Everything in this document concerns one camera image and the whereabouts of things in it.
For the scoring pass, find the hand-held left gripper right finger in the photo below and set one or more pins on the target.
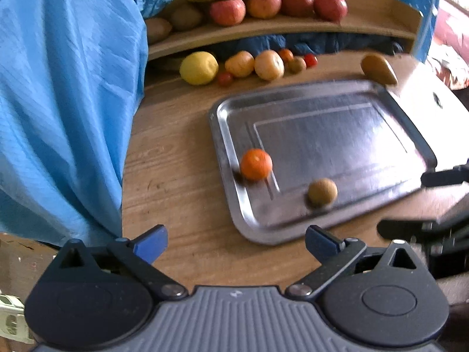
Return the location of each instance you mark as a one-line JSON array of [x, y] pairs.
[[322, 242]]

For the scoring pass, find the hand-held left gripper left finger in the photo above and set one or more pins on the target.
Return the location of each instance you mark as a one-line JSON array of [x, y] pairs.
[[150, 244]]

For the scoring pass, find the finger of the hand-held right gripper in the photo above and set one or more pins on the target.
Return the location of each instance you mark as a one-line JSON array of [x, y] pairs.
[[399, 227], [445, 176]]

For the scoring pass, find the metal tray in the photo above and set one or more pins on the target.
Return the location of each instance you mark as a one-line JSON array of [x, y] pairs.
[[329, 132]]

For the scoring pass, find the brown pear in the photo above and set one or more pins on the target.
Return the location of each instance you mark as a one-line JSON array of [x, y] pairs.
[[377, 69]]

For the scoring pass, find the cherry tomato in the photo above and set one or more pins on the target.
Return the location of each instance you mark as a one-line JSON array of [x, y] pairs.
[[225, 79], [311, 61]]

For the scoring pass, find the tangerine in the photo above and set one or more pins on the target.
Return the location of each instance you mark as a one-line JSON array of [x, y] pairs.
[[256, 164]]

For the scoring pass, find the orange patterned cloth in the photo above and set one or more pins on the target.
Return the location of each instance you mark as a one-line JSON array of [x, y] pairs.
[[452, 68]]

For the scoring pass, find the pink cloth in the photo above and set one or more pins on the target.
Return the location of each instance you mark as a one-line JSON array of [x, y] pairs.
[[452, 22]]

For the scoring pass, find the white plastic object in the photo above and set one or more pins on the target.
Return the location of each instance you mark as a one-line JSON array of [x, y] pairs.
[[13, 319]]

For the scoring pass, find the light blue cloth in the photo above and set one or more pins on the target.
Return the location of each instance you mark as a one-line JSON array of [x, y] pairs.
[[62, 99]]

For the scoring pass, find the dark blue cloth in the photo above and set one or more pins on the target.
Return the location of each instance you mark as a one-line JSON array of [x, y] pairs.
[[329, 42]]

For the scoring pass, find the small brown kiwi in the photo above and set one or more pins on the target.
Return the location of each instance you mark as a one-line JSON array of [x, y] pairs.
[[297, 65]]

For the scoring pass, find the yellow lemon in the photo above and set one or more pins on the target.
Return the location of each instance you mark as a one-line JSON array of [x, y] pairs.
[[199, 68]]

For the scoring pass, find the yellow-orange round fruit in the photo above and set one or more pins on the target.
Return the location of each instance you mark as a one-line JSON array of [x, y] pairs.
[[239, 64], [269, 65]]

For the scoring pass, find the small orange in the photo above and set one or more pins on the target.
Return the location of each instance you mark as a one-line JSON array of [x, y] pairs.
[[286, 55]]

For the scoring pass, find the red apple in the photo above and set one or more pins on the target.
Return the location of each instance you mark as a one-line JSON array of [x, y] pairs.
[[263, 4], [330, 8], [227, 11], [297, 2]]

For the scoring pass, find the wooden shelf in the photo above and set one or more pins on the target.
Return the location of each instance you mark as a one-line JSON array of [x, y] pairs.
[[293, 27]]

